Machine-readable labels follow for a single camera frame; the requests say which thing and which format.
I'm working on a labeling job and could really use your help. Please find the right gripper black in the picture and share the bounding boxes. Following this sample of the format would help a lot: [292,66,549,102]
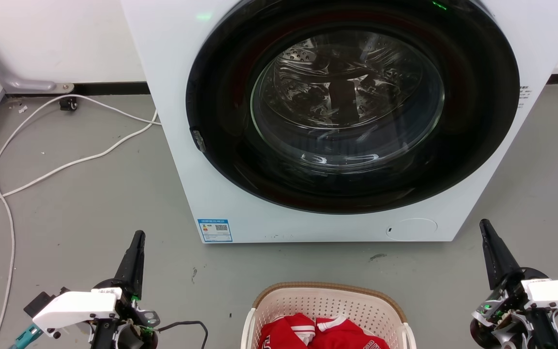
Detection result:
[470,219,558,349]

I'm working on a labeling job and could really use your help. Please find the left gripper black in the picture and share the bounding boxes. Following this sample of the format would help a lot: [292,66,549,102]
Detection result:
[89,230,161,349]

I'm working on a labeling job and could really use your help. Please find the white plastic laundry basket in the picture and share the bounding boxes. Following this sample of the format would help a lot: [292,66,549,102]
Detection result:
[240,282,418,349]

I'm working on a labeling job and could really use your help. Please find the blue energy label sticker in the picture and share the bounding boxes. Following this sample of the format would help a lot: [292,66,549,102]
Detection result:
[197,219,233,243]

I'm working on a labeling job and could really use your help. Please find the black baseboard strip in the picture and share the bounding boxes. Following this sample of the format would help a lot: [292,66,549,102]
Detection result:
[73,82,150,95]

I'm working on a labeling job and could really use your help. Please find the red and white garment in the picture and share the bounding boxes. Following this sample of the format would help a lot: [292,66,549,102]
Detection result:
[258,313,390,349]

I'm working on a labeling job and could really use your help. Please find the round black washer door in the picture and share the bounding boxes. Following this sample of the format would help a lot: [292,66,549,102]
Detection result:
[185,0,521,215]

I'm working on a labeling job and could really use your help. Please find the white front-load washing machine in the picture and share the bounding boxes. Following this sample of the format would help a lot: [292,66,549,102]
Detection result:
[120,0,558,244]

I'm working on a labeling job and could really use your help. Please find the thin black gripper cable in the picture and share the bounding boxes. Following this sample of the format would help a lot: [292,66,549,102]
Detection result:
[155,320,210,349]

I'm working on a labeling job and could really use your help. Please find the white power cable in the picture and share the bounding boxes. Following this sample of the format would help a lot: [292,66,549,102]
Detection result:
[0,110,158,222]
[0,94,162,349]

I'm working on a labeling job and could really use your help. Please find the teal cable connector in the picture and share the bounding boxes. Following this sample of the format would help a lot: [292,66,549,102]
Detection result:
[10,324,44,349]

